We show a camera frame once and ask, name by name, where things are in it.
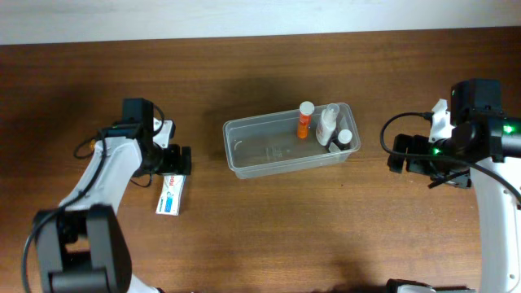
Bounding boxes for dark bottle white cap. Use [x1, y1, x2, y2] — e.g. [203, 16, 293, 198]
[334, 129, 352, 151]

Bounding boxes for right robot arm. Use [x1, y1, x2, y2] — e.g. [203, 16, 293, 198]
[382, 78, 520, 292]

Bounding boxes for clear plastic container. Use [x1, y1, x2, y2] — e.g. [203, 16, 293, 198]
[223, 103, 361, 179]

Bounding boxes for white Panadol box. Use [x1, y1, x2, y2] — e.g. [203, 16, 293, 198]
[155, 175, 186, 216]

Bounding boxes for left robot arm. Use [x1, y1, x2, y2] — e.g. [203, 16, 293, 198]
[25, 98, 191, 293]

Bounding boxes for orange tube white cap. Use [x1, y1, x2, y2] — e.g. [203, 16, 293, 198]
[297, 101, 314, 139]

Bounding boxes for white spray bottle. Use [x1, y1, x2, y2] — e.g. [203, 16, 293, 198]
[316, 103, 339, 146]

